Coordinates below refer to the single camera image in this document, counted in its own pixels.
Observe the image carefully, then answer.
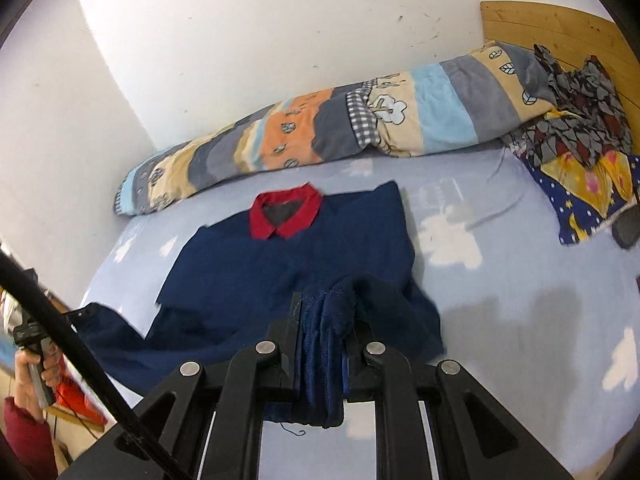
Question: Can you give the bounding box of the navy shirt with red collar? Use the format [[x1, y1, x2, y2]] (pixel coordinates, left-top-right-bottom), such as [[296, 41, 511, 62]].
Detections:
[[70, 181, 444, 428]]

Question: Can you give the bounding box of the red sleeve forearm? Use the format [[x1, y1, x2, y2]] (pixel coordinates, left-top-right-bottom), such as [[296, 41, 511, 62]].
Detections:
[[3, 396, 58, 480]]

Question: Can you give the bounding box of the person's left hand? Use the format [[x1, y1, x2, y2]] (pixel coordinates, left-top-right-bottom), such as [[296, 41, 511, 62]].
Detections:
[[13, 341, 65, 421]]

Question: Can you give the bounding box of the light blue cloud bedsheet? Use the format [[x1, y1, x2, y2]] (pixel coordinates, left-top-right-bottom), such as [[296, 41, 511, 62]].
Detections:
[[85, 144, 639, 479]]

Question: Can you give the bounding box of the navy yellow star pillow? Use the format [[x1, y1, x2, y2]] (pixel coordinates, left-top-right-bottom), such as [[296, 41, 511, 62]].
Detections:
[[524, 151, 639, 246]]

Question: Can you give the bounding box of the striped patchwork rolled quilt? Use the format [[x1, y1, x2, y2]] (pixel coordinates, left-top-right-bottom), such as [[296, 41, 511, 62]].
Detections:
[[114, 41, 555, 217]]

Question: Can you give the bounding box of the dark patterned crumpled garment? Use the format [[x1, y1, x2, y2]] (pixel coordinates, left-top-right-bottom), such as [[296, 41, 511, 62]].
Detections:
[[502, 44, 632, 169]]

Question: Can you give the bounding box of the wooden headboard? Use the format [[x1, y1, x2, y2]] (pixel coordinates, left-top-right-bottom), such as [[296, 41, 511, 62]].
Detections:
[[480, 0, 639, 133]]

